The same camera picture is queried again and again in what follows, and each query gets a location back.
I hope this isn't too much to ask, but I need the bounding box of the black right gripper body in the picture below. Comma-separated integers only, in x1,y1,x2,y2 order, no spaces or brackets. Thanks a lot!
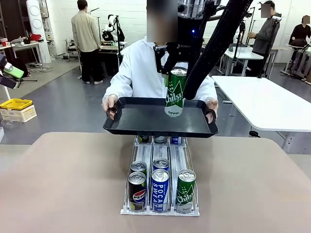
166,17,203,65

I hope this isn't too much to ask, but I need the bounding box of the black plastic serving tray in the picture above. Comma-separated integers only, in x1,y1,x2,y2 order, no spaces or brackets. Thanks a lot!
103,96,219,139

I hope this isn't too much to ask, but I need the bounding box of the person's left forearm white sleeve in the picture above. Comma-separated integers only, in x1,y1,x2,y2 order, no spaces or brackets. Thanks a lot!
194,77,219,102

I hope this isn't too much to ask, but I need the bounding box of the person's right forearm white sleeve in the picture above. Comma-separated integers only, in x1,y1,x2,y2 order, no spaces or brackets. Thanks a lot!
102,72,133,101

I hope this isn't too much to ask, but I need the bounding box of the person in white hooded jacket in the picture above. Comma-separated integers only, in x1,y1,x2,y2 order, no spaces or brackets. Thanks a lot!
103,0,218,100

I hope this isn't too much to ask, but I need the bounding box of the person in black sweater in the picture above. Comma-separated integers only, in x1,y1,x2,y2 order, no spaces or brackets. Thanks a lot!
289,15,311,49

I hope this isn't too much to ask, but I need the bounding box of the person's right hand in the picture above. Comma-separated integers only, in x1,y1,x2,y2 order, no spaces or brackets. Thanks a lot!
101,94,122,121

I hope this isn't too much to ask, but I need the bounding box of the person's left hand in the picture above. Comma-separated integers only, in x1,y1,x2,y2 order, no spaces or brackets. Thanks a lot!
205,98,219,124

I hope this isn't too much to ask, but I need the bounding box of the black tripod with bag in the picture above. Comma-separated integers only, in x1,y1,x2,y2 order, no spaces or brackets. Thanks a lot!
13,57,38,88

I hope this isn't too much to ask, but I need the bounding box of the white cluttered side table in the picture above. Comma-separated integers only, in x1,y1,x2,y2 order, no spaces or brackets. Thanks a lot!
0,40,44,78

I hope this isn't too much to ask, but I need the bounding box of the yellow and white storage crate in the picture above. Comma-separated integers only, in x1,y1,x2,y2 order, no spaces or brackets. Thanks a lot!
0,98,37,123

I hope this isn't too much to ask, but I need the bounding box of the clear plastic bowl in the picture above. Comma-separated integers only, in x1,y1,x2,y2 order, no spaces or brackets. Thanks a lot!
1,118,22,130

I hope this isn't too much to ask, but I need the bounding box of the black stand pole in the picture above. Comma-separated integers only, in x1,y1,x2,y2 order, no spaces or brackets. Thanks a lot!
115,15,124,81

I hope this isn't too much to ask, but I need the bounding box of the grey workbench table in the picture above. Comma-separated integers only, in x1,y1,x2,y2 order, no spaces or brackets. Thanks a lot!
67,41,128,73

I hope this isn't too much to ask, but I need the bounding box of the white tower air conditioner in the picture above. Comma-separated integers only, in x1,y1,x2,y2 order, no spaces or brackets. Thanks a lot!
26,0,53,61

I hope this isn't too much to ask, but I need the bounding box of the white background work table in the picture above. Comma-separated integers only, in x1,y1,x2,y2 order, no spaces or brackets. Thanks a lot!
222,46,264,76

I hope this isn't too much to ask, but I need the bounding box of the man in grey hoodie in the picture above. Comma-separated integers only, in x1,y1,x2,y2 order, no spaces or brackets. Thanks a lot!
247,1,282,78

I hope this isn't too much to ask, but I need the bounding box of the man in beige jacket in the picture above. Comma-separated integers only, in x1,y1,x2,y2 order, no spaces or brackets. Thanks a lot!
71,0,104,85

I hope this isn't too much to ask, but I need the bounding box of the clear can rack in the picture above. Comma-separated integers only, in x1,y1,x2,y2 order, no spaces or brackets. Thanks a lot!
120,135,201,216

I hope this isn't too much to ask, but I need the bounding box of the black tripod with white sensor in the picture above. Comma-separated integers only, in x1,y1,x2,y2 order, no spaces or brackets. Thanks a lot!
259,14,283,79

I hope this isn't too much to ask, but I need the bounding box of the large white table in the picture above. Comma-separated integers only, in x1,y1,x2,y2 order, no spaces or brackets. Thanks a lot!
210,75,311,154

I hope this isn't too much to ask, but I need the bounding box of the grey wall electrical panel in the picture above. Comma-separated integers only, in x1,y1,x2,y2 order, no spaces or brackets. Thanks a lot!
40,0,54,42

